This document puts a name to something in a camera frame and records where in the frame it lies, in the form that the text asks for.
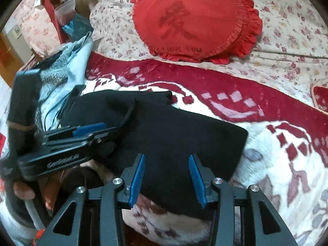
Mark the floral print pillow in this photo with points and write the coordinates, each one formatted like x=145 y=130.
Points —
x=38 y=25

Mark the blue bag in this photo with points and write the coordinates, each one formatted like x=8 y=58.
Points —
x=79 y=27

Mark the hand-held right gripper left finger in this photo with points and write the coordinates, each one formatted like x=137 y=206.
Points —
x=137 y=179

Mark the light blue fleece jacket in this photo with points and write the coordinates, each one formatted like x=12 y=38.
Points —
x=76 y=61

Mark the black smartphone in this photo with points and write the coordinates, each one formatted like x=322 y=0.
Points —
x=78 y=89

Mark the red and white plush blanket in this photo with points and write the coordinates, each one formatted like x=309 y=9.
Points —
x=269 y=164

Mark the floral print quilt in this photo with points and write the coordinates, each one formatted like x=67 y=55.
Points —
x=281 y=18

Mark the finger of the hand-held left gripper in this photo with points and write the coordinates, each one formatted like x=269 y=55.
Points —
x=84 y=141
x=88 y=130

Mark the red frilled pillow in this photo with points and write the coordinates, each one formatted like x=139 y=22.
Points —
x=321 y=98

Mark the red cloth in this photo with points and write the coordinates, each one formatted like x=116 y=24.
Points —
x=52 y=15

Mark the clear plastic bag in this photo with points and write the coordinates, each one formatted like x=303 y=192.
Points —
x=65 y=12

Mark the person's left hand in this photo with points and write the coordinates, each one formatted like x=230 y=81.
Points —
x=23 y=191

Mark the black pants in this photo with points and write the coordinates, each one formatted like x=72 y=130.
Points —
x=166 y=138

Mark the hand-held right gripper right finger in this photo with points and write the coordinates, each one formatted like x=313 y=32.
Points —
x=197 y=182

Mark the wooden door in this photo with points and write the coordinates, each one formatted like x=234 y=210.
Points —
x=10 y=56

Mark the red heart-shaped pillow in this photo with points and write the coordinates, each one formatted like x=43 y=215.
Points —
x=194 y=23

